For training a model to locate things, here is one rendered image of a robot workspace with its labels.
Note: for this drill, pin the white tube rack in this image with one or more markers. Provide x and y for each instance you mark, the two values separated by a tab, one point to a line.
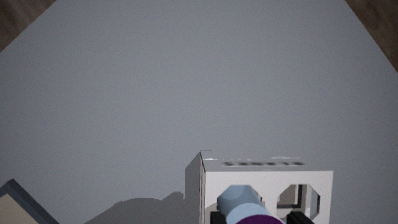
269	173

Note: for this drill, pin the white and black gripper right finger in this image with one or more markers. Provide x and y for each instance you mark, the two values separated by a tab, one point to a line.
298	217

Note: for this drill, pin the grey bench mat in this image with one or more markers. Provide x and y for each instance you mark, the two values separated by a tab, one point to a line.
105	105

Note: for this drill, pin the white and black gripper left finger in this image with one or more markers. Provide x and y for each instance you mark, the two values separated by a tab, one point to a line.
217	218

